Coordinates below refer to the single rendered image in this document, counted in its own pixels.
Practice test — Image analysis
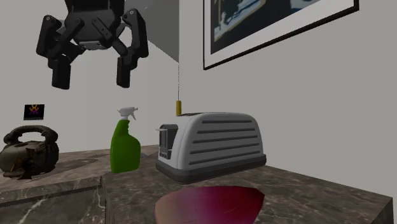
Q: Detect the small dark wall picture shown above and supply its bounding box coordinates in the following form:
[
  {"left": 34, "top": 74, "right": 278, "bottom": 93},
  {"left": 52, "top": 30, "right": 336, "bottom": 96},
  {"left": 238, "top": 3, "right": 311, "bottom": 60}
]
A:
[{"left": 23, "top": 104, "right": 45, "bottom": 122}]

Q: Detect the dark red bowl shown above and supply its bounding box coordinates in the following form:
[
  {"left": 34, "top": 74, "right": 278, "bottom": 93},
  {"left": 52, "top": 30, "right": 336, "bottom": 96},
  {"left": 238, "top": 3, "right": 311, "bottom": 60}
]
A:
[{"left": 153, "top": 185, "right": 266, "bottom": 224}]

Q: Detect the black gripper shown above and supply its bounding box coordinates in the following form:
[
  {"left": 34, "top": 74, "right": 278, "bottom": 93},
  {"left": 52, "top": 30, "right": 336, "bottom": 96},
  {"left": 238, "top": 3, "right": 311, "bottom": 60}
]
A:
[{"left": 36, "top": 0, "right": 150, "bottom": 90}]

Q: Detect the pull cord with yellow handle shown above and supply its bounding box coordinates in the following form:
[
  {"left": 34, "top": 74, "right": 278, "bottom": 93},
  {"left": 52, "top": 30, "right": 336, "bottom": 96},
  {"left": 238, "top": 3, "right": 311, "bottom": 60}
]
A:
[{"left": 175, "top": 62, "right": 183, "bottom": 117}]

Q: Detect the dark brown teapot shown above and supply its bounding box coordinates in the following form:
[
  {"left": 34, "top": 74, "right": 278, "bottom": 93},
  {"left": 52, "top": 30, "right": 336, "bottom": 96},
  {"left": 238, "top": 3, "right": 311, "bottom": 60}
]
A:
[{"left": 0, "top": 124, "right": 60, "bottom": 180}]

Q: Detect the black framed wall picture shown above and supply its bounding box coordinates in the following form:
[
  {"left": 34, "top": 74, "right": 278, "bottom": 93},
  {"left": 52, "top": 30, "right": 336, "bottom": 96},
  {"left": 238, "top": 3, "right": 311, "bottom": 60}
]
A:
[{"left": 203, "top": 0, "right": 360, "bottom": 71}]

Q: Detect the grey toaster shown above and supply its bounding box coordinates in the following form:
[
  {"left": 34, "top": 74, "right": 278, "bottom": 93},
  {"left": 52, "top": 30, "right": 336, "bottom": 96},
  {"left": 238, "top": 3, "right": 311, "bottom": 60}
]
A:
[{"left": 155, "top": 111, "right": 267, "bottom": 185}]

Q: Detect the green spray bottle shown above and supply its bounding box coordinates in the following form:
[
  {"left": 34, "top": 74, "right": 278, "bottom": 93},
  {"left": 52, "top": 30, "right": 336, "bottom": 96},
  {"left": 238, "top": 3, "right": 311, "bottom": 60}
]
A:
[{"left": 109, "top": 106, "right": 142, "bottom": 174}]

